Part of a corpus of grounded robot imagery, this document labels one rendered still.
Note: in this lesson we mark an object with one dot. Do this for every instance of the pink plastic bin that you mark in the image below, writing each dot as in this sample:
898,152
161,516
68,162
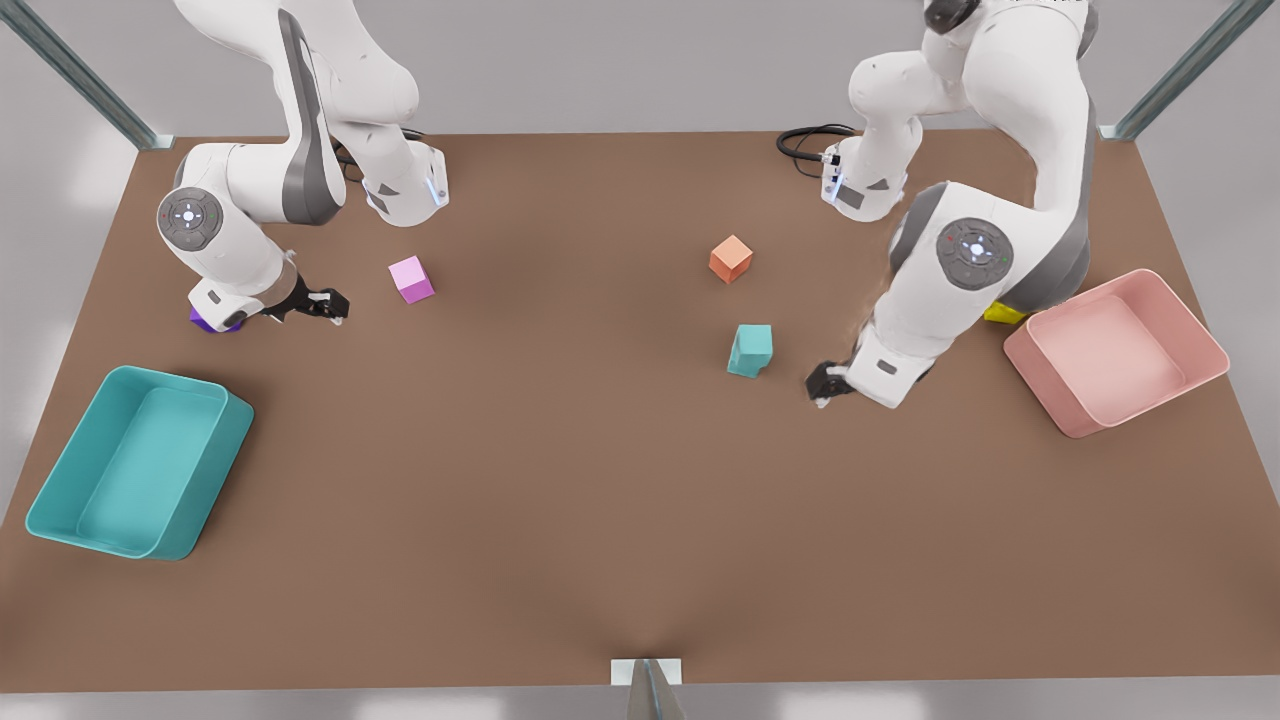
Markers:
1115,352

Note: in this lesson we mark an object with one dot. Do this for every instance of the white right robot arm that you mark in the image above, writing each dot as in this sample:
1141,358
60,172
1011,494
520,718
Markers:
250,180

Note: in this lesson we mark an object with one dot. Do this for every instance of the purple cube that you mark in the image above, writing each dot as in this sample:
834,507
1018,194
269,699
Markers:
208,321

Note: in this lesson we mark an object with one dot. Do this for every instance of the orange cube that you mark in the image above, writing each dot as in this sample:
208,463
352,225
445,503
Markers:
731,260

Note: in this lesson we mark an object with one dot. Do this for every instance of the teal plastic bin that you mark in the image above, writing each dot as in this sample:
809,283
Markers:
140,465

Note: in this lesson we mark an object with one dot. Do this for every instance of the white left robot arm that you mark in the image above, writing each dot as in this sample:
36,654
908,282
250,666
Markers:
1000,150

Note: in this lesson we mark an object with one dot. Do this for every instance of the silver frame post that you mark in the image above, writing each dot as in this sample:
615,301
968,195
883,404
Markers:
1180,70
647,685
80,78

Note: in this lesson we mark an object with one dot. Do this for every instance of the teal blue cube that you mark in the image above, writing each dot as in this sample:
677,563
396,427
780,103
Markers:
741,366
756,343

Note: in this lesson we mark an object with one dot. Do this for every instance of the yellow cube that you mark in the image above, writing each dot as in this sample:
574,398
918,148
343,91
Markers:
1003,314

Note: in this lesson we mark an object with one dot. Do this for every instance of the pink cube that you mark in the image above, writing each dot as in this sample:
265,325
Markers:
411,280

